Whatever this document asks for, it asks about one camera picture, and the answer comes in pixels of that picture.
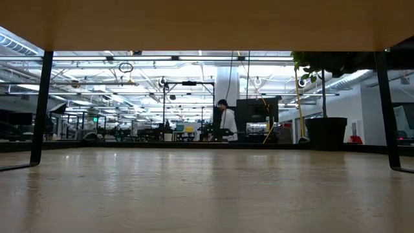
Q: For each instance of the person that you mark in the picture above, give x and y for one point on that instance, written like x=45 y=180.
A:
x=228 y=121

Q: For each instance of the small black monitor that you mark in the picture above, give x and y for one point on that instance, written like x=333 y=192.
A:
x=216 y=116

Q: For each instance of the long ceiling light strip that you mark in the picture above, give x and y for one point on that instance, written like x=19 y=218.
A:
x=207 y=58

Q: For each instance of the green plant in black pot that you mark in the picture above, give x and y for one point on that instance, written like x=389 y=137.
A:
x=326 y=132

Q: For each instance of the black aluminium table frame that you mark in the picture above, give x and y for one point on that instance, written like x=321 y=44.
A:
x=64 y=146

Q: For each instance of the raised wooden shelf board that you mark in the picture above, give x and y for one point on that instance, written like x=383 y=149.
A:
x=207 y=22

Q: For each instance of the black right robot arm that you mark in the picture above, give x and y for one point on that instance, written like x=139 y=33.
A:
x=401 y=58

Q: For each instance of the white background container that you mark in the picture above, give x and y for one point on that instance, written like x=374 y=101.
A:
x=168 y=137

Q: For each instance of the black metal gantry frame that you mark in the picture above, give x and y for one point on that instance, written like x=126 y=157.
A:
x=189 y=83

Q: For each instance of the yellow background container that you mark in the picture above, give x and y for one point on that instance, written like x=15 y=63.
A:
x=189 y=129

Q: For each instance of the teal background container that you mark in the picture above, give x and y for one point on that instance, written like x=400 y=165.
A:
x=180 y=127

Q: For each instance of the large black monitor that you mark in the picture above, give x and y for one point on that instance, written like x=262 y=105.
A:
x=257 y=110

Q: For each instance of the black metal shelf leg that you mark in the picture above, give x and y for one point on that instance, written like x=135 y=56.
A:
x=40 y=106
x=386 y=113

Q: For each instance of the red bin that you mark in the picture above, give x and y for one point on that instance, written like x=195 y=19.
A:
x=355 y=139

